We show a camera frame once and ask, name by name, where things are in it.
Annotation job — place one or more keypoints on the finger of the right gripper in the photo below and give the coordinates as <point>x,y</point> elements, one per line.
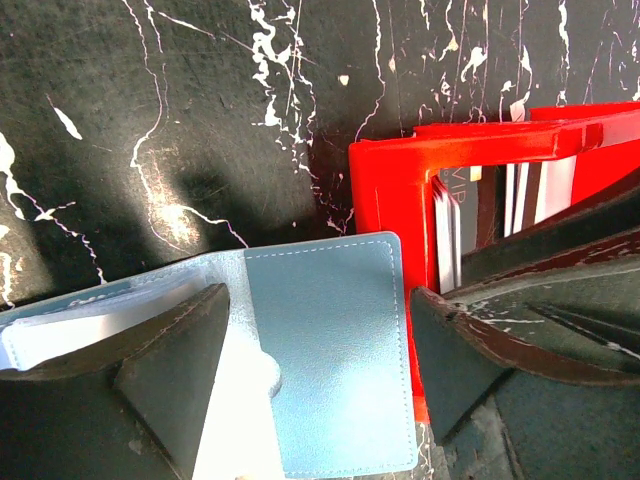
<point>576,292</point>

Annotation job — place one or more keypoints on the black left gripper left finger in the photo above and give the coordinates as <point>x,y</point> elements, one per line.
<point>131,406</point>

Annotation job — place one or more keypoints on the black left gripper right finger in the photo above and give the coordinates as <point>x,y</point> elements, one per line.
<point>500,423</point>

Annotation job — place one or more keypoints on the blue leather card holder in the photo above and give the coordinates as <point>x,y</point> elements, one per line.
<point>313,379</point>

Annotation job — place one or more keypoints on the red plastic card tray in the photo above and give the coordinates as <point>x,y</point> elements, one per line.
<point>392,191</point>

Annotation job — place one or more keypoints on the black VIP card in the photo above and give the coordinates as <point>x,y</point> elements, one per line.
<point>464,190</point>

